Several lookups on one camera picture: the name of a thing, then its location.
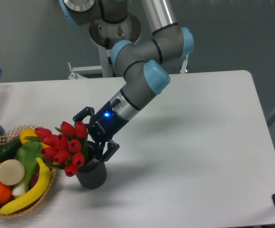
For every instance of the yellow squash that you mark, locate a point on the yellow squash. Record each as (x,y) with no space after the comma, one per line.
(30,135)

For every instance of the dark green cucumber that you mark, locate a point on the dark green cucumber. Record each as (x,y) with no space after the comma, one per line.
(8,150)

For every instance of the green bok choy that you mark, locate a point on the green bok choy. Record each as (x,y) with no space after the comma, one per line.
(27,155)

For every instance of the dark grey ribbed vase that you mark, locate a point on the dark grey ribbed vase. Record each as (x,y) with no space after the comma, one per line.
(93,173)

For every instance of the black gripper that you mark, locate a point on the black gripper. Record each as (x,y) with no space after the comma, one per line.
(102,127)

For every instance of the beige round disc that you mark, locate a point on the beige round disc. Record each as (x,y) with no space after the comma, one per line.
(11,172)

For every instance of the red tulip bouquet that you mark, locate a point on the red tulip bouquet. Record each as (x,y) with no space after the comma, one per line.
(67,150)

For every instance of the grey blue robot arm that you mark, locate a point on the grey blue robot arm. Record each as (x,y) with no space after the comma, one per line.
(143,79)

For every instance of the yellow banana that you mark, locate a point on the yellow banana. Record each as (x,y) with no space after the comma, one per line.
(33,194)

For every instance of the purple red vegetable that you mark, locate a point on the purple red vegetable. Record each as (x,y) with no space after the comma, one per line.
(36,176)

